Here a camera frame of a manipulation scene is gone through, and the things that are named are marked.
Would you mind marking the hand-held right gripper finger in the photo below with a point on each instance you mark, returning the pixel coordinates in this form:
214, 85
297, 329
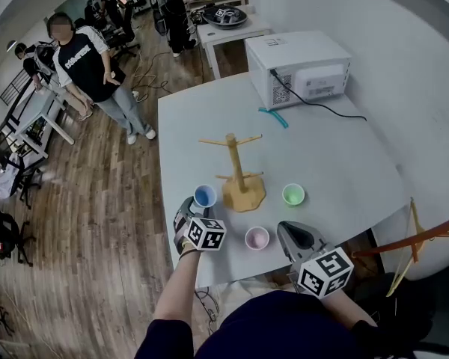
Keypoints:
319, 241
287, 250

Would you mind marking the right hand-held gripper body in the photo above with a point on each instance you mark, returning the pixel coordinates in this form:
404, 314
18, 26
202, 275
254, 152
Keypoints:
323, 273

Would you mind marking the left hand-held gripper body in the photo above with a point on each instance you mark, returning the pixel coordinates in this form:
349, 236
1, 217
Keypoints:
206, 234

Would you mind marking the blue plastic cup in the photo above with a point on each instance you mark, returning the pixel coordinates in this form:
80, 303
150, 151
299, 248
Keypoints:
205, 196

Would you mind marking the red plastic cup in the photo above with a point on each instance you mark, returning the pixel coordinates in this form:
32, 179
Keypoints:
257, 238

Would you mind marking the wooden cup tree stand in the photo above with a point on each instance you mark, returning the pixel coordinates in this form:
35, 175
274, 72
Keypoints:
247, 200

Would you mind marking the green plastic cup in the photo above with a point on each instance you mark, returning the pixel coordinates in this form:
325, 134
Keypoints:
293, 194

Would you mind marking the person's right forearm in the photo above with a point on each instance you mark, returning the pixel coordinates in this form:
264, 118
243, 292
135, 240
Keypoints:
344, 307

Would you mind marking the person's left forearm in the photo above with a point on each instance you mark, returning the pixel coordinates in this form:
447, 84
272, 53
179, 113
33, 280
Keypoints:
176, 286

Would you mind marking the black wristband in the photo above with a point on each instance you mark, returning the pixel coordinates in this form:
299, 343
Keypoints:
189, 252

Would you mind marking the person's beige trousers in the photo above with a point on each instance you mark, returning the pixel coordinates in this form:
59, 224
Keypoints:
247, 294

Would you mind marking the person's navy shirt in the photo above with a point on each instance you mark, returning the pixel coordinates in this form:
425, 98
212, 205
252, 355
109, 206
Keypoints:
277, 327

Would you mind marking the black office chair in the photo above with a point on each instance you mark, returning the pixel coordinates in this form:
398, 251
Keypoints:
0, 152
0, 230
396, 312

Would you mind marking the brown coat rack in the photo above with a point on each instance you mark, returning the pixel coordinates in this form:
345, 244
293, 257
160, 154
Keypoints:
408, 239

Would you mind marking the teal plastic strip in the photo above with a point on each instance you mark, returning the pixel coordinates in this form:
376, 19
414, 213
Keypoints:
280, 120

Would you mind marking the white power strip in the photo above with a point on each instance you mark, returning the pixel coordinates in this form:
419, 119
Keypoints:
136, 95

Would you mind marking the long white desk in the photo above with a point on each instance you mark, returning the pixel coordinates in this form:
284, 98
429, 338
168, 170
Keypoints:
37, 110

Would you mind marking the small white table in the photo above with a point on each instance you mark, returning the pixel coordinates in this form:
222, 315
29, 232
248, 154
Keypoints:
239, 32

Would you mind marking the black round dish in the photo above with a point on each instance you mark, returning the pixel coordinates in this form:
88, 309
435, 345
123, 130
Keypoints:
235, 22
161, 22

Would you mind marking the white microwave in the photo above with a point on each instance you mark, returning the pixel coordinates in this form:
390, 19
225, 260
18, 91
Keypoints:
295, 51

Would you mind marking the black metal railing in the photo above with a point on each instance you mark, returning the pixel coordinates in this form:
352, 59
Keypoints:
16, 95

